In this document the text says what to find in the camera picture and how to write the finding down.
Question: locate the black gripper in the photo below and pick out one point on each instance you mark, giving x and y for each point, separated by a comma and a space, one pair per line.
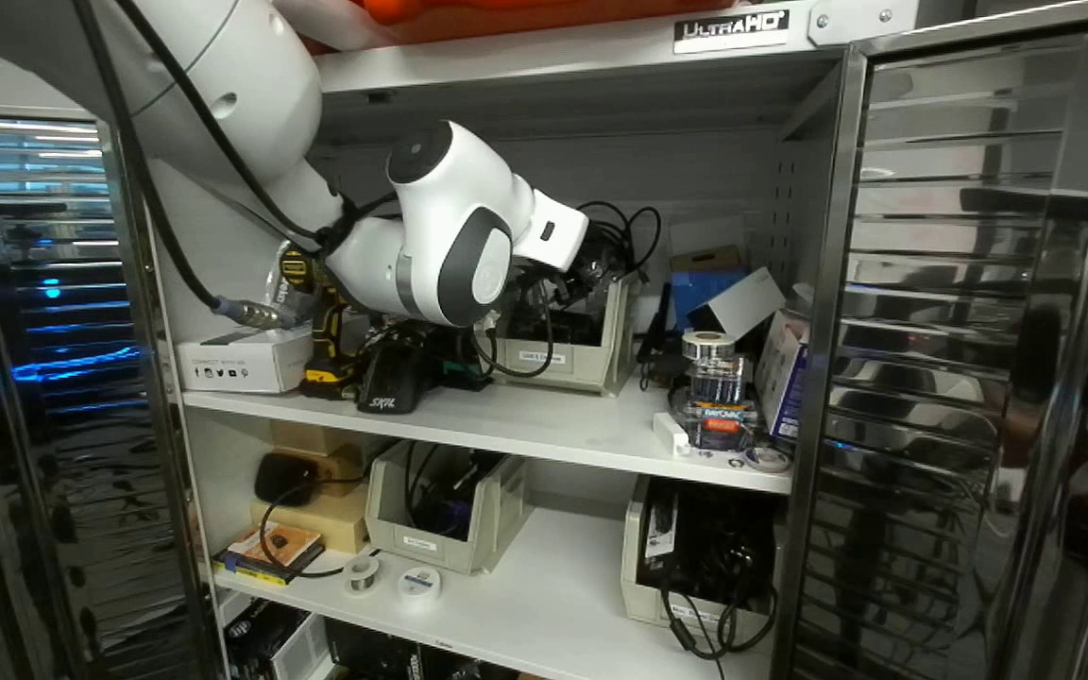
594, 271

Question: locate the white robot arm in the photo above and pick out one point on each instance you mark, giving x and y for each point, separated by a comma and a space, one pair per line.
443, 238

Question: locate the beige tool box bin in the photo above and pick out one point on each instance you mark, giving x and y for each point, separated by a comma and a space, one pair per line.
584, 361

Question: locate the blue box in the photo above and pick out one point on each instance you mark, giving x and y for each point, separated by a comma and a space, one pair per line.
695, 299

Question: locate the white plastic device box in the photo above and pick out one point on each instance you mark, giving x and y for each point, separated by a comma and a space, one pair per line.
243, 361

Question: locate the clear jar with small parts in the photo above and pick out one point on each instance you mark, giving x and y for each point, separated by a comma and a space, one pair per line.
710, 364

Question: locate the grey folded card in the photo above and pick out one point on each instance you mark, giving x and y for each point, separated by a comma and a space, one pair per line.
744, 304

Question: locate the small tray of parts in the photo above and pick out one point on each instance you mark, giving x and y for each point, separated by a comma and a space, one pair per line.
720, 431

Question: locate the white and blue package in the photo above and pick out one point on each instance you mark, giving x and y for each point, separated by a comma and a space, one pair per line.
780, 372

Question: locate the black battery charger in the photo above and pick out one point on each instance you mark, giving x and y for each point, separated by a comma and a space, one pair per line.
391, 372

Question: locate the orange case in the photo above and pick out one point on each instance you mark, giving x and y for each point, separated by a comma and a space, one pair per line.
506, 16

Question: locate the yellow and black drill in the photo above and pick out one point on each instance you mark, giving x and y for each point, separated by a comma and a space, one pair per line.
323, 334

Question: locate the beige storage bin with label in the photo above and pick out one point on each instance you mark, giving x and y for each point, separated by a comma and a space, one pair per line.
443, 534

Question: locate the small white tape roll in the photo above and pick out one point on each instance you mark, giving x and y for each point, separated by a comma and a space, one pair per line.
364, 573

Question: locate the yellow and orange book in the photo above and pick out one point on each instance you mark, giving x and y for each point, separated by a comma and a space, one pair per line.
270, 555

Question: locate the black electronic equipment pile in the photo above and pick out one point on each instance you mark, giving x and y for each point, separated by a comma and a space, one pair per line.
55, 380

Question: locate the glass cabinet door metal frame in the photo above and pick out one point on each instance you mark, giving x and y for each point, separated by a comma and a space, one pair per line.
944, 380

